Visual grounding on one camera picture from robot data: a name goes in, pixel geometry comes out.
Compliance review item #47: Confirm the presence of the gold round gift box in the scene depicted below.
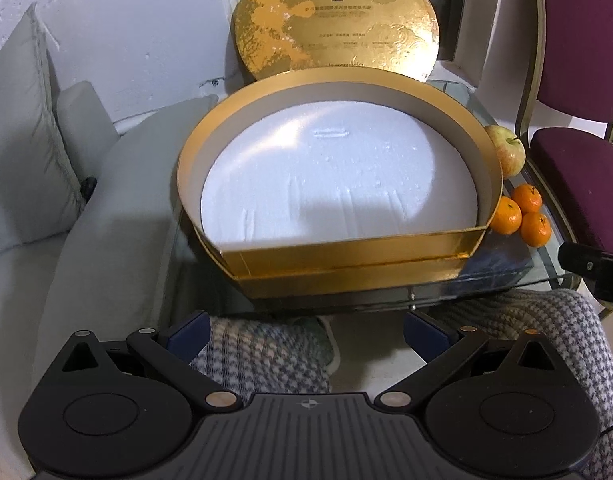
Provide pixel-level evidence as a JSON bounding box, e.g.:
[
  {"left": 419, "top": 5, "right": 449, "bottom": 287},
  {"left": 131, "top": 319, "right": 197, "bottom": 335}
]
[{"left": 176, "top": 66, "right": 503, "bottom": 298}]

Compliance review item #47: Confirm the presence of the glass side table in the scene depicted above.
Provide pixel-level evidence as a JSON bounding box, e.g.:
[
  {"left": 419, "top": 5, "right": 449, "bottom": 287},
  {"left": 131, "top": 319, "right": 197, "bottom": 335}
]
[{"left": 171, "top": 79, "right": 583, "bottom": 317}]

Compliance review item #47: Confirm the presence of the large grey cushion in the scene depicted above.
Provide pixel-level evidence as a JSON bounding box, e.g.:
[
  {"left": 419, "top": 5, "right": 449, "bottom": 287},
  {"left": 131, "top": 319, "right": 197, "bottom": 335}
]
[{"left": 0, "top": 6, "right": 84, "bottom": 252}]

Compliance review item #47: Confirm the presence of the gold round box lid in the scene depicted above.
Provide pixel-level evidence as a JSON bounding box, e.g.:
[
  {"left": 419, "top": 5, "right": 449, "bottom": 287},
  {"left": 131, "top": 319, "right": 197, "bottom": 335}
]
[{"left": 233, "top": 0, "right": 440, "bottom": 81}]

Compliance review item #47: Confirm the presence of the orange tangerine right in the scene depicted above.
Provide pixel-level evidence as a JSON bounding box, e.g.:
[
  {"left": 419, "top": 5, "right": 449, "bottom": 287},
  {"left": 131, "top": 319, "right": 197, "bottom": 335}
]
[{"left": 519, "top": 211, "right": 552, "bottom": 248}]

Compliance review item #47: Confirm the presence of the grey sofa armrest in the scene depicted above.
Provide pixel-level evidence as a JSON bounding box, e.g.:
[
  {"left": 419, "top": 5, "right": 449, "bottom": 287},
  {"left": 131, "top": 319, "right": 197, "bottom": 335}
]
[{"left": 32, "top": 96, "right": 218, "bottom": 379}]

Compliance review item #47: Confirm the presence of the yellow red apple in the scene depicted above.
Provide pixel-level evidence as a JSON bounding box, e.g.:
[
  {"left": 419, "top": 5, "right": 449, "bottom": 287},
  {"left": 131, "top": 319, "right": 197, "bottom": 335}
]
[{"left": 485, "top": 125, "right": 526, "bottom": 179}]

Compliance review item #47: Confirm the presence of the small grey cushion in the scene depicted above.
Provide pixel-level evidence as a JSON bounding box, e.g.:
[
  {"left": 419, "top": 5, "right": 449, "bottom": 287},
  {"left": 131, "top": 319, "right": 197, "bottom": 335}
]
[{"left": 56, "top": 81, "right": 120, "bottom": 182}]

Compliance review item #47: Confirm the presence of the orange tangerine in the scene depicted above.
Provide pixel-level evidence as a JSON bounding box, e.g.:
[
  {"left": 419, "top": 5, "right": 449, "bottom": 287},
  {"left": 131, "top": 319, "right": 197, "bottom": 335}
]
[
  {"left": 490, "top": 196, "right": 523, "bottom": 236},
  {"left": 519, "top": 211, "right": 552, "bottom": 248},
  {"left": 512, "top": 183, "right": 543, "bottom": 214}
]

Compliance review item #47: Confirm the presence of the white foam insert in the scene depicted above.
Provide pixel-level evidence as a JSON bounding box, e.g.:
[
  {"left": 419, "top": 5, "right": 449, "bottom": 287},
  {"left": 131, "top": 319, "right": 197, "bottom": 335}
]
[{"left": 200, "top": 101, "right": 478, "bottom": 250}]

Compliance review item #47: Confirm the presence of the orange tangerine left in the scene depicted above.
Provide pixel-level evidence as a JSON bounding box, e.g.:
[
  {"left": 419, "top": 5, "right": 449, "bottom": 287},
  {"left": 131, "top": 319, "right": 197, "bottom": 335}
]
[{"left": 490, "top": 196, "right": 523, "bottom": 236}]

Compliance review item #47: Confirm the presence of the green white shoe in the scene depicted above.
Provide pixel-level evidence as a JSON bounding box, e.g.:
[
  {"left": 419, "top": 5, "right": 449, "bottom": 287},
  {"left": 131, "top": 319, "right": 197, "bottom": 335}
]
[{"left": 289, "top": 315, "right": 341, "bottom": 380}]

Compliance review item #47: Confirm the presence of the orange tangerine back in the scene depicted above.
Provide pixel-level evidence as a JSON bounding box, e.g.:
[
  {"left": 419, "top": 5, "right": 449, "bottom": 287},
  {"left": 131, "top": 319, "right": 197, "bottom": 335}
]
[{"left": 512, "top": 183, "right": 543, "bottom": 214}]

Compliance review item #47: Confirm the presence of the houndstooth knit blanket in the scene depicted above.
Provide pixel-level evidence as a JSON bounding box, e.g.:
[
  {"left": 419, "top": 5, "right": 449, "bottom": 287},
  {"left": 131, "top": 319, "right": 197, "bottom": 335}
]
[{"left": 192, "top": 289, "right": 613, "bottom": 479}]

